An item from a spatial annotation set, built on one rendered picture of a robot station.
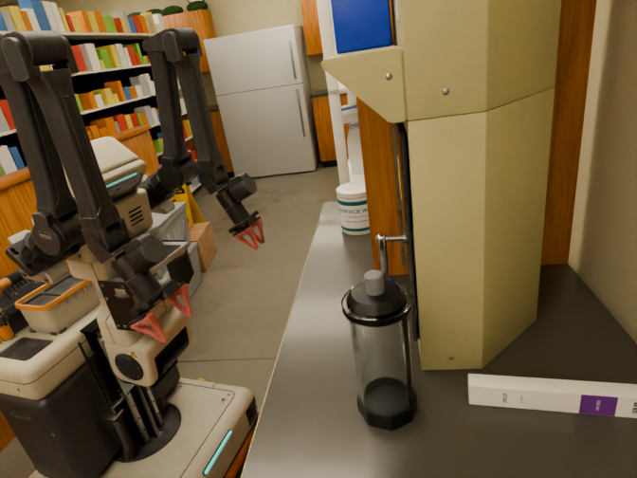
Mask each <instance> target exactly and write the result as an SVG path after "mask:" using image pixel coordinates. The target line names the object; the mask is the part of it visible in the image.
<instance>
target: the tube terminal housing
mask: <svg viewBox="0 0 637 478"><path fill-rule="evenodd" d="M397 4H398V20H399V21H398V22H396V7H395V0H391V18H392V32H393V44H394V45H395V46H399V47H401V49H403V50H404V67H405V84H406V100H407V116H408V119H406V121H404V122H403V124H404V127H405V130H406V133H407V135H408V142H409V171H410V187H411V205H412V221H413V233H414V249H415V269H416V285H417V302H418V319H419V335H420V339H419V340H418V346H419V353H420V360H421V366H422V370H423V371H425V370H457V369H482V368H483V367H484V366H485V365H486V364H487V363H488V362H490V361H491V360H492V359H493V358H494V357H495V356H496V355H498V354H499V353H500V352H501V351H502V350H503V349H504V348H505V347H507V346H508V345H509V344H510V343H511V342H512V341H513V340H514V339H516V338H517V337H518V336H519V335H520V334H521V333H522V332H523V331H525V330H526V329H527V328H528V327H529V326H530V325H531V324H532V323H534V322H535V321H536V320H537V299H538V288H539V275H540V264H541V252H542V240H543V228H544V216H545V204H546V192H547V180H548V168H549V156H550V144H551V133H552V120H553V109H554V96H555V88H554V86H555V72H556V59H557V48H558V35H559V24H560V12H561V0H397ZM417 339H418V336H417Z"/></svg>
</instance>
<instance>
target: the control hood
mask: <svg viewBox="0 0 637 478"><path fill-rule="evenodd" d="M321 65H322V66H323V69H324V70H325V71H326V72H328V73H329V74H330V75H331V76H333V77H334V78H335V79H336V80H338V81H339V82H340V83H341V84H343V85H344V86H345V87H346V88H348V89H349V90H350V91H351V92H352V93H354V94H355V95H356V96H357V97H359V98H360V99H361V100H362V101H364V102H365V103H366V104H367V105H369V106H370V107H371V108H372V109H373V110H374V111H375V112H376V113H377V114H379V115H380V116H381V117H382V118H384V119H385V120H386V121H388V122H391V123H396V122H404V121H406V120H407V119H408V116H407V100H406V84H405V67H404V50H403V49H401V47H399V46H395V45H391V46H384V47H378V48H372V49H365V50H359V51H353V52H347V53H341V54H335V55H333V56H330V57H328V58H326V59H324V60H323V62H321Z"/></svg>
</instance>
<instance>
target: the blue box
mask: <svg viewBox="0 0 637 478"><path fill-rule="evenodd" d="M331 6H332V14H333V22H334V31H335V38H336V47H337V54H341V53H347V52H353V51H359V50H365V49H372V48H378V47H384V46H391V16H390V2H389V0H331Z"/></svg>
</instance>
